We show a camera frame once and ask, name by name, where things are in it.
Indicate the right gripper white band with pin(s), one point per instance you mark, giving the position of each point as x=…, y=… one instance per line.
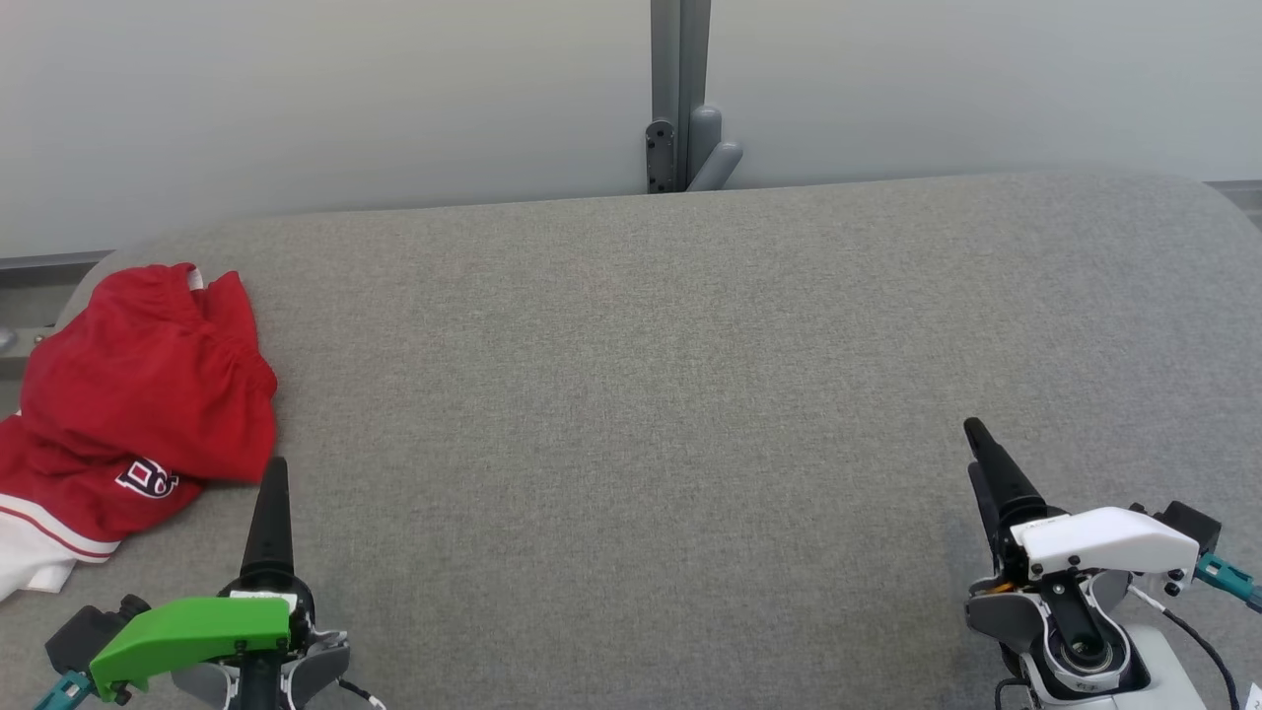
x=1104, y=542

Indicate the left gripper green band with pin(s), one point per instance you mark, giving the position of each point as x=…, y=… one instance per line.
x=197, y=631

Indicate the red shorts with white stripes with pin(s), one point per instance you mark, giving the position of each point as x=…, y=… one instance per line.
x=148, y=375

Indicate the red Bulls 23 jersey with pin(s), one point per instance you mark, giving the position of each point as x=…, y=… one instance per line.
x=59, y=493

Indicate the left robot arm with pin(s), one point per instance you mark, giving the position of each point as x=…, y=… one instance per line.
x=320, y=666

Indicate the white paper tag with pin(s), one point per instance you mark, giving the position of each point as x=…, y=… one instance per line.
x=1255, y=698

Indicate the grey metal tube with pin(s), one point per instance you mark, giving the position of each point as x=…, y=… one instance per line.
x=6, y=340

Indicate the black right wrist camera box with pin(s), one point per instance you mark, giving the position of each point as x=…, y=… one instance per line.
x=1188, y=523

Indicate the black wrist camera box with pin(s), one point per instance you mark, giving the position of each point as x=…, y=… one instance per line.
x=1188, y=523
x=84, y=631

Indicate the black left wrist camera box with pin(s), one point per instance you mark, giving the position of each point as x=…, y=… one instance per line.
x=84, y=631

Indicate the grey metal wall rail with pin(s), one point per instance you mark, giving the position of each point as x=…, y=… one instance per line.
x=39, y=271

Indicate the grey wall bracket post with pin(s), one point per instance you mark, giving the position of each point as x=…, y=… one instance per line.
x=705, y=128

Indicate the dark grey hinge bracket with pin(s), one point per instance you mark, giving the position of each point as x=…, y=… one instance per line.
x=661, y=158

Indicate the grey metal post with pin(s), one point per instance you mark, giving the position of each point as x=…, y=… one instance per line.
x=680, y=59

